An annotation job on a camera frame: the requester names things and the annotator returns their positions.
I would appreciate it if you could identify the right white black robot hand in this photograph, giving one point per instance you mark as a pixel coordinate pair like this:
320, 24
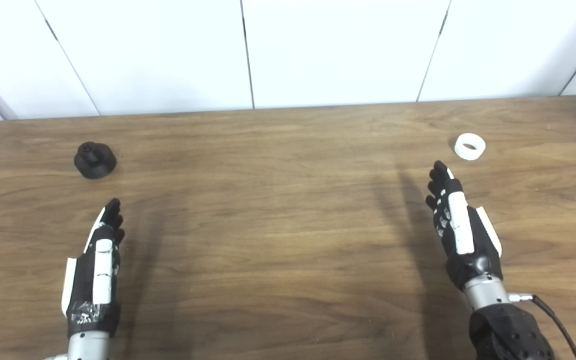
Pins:
473, 255

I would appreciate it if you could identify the round black plastic part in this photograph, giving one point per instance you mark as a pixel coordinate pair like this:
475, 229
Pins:
95, 162

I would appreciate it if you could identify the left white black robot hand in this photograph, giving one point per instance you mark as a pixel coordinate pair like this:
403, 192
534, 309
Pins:
84, 280

